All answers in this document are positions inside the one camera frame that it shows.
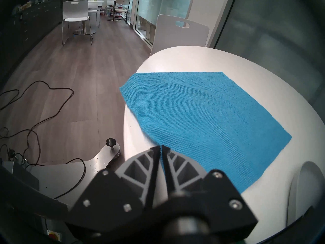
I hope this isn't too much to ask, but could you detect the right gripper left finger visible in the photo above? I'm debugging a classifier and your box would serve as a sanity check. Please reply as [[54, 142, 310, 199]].
[[65, 145, 163, 238]]

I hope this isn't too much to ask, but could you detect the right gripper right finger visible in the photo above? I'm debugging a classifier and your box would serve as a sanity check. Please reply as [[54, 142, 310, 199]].
[[161, 145, 258, 239]]

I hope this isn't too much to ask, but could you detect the blue cloth napkin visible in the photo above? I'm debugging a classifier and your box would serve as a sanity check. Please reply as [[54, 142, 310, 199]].
[[119, 71, 292, 194]]

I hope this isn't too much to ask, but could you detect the grey round plate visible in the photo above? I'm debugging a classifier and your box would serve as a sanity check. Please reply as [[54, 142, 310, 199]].
[[287, 161, 325, 228]]

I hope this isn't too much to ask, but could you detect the red emergency stop button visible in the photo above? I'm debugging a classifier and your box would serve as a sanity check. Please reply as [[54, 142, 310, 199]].
[[47, 230, 62, 241]]

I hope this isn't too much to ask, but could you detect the grey control box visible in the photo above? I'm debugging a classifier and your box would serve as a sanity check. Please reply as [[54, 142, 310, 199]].
[[0, 160, 40, 193]]

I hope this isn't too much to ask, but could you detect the white plastic chair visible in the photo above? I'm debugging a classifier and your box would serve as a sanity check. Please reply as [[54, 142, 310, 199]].
[[149, 14, 210, 57], [62, 0, 93, 47]]

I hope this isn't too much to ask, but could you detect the dark cabinet row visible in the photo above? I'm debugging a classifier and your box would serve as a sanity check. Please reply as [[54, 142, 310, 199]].
[[0, 0, 64, 68]]

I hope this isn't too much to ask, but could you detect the grey metal robot base plate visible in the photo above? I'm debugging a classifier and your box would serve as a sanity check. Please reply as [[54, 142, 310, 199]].
[[25, 142, 121, 211]]

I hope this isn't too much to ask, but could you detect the black floor cable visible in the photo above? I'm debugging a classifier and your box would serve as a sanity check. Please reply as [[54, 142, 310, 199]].
[[0, 80, 74, 167], [54, 158, 88, 200]]

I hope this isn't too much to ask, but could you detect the dark robot torso frame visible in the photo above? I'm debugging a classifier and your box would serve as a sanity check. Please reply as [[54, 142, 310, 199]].
[[0, 166, 72, 244]]

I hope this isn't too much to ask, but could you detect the white round pedestal table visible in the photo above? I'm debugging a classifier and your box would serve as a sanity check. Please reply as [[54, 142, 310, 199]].
[[73, 0, 105, 36]]

